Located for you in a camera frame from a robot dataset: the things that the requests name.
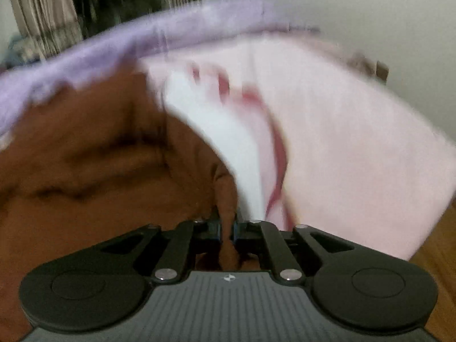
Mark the brown padded jacket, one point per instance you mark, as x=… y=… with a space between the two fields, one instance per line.
x=89 y=183

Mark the pink princess blanket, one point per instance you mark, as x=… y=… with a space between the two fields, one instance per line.
x=362 y=164

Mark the purple duvet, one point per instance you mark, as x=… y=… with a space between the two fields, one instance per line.
x=192 y=24

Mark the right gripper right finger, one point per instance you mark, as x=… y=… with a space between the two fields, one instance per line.
x=264 y=240

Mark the left beige curtain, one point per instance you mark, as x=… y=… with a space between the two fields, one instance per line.
x=51 y=25

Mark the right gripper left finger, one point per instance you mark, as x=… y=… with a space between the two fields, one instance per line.
x=193 y=245

